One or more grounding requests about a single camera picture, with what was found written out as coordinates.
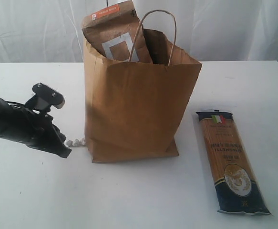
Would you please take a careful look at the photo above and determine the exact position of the brown kraft coffee pouch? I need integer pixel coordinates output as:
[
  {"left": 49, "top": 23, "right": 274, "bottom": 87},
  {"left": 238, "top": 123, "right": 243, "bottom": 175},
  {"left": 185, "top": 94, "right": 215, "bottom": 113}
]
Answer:
[{"left": 82, "top": 0, "right": 152, "bottom": 63}]

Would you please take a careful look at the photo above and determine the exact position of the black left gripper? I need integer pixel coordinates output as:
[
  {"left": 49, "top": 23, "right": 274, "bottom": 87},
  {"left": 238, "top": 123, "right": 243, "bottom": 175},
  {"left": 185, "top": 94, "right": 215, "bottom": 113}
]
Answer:
[{"left": 0, "top": 104, "right": 72, "bottom": 158}]

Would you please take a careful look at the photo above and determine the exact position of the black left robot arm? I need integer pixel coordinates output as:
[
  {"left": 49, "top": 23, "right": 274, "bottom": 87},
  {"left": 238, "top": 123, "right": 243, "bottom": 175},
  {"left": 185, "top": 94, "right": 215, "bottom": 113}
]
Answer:
[{"left": 0, "top": 90, "right": 72, "bottom": 158}]

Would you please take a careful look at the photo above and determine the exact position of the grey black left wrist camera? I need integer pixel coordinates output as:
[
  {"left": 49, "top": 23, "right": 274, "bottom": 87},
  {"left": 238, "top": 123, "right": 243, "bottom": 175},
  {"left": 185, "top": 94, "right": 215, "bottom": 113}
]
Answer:
[{"left": 25, "top": 83, "right": 65, "bottom": 113}]

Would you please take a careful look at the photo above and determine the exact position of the brown paper shopping bag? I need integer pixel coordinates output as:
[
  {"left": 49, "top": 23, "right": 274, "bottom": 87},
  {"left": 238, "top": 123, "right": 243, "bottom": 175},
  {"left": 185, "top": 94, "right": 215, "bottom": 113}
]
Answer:
[{"left": 82, "top": 9, "right": 203, "bottom": 164}]

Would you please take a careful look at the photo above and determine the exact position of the spaghetti packet dark blue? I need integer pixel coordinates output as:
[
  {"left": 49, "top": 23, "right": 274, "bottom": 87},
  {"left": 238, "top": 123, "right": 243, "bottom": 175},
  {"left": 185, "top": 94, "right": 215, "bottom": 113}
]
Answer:
[{"left": 197, "top": 110, "right": 271, "bottom": 215}]

